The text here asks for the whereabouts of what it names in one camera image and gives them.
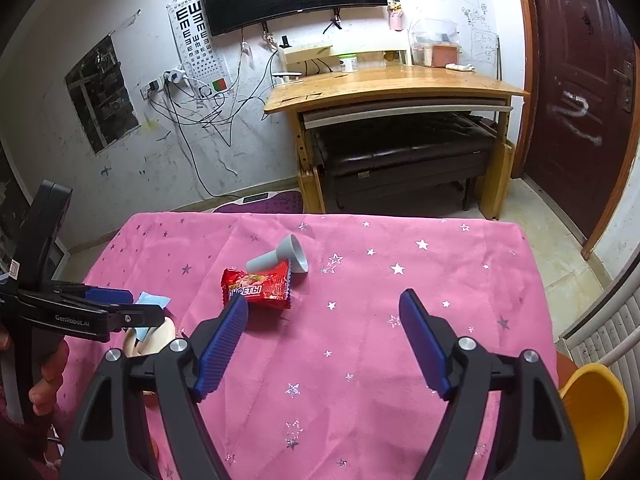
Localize grey plastic funnel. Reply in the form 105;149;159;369
246;234;310;275

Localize metal door handle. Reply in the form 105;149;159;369
613;60;636;114

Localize white radiator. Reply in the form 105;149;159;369
557;259;640;377

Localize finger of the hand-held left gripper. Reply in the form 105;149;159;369
102;302;167;332
50;282;136;307

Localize dark wall poster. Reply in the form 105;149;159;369
64;35;142;156

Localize person's left hand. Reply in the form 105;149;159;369
0;327;72;417

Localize black leather bench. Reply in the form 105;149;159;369
315;112;499;212

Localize wall socket with plugs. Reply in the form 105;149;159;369
140;65;189;99

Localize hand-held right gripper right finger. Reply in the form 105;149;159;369
398;288;586;480

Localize yellow plastic bin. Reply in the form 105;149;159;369
560;364;630;480

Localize light blue packet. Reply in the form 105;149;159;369
133;291;172;343

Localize purple floor mat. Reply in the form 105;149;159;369
215;190;306;215

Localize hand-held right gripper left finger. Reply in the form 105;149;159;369
60;294;249;480

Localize clear plastic container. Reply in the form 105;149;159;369
408;17;461;68

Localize white desk shelf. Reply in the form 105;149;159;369
278;40;335;67

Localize tangle of black cables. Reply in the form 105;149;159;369
146;35;302;199

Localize wooden desk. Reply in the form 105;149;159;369
263;62;531;221

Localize cream mouse-shaped plush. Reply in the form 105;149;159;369
122;316;178;360

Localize eye chart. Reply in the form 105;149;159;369
167;0;232;97

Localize red candy packet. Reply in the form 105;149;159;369
221;261;292;310

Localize dark brown door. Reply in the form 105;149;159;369
512;0;640;261

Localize pink star-print tablecloth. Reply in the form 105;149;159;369
50;211;562;480

